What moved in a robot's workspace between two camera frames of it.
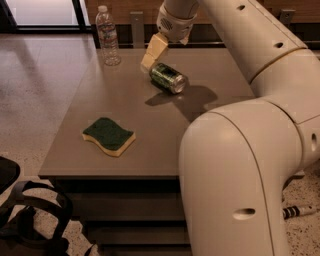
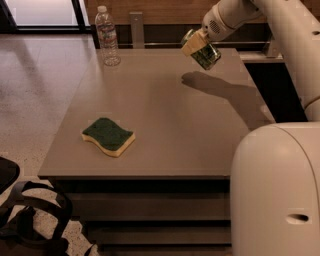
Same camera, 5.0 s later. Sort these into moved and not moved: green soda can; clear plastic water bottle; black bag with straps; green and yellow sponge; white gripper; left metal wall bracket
Moved: green soda can; white gripper
Not moved: black bag with straps; green and yellow sponge; clear plastic water bottle; left metal wall bracket
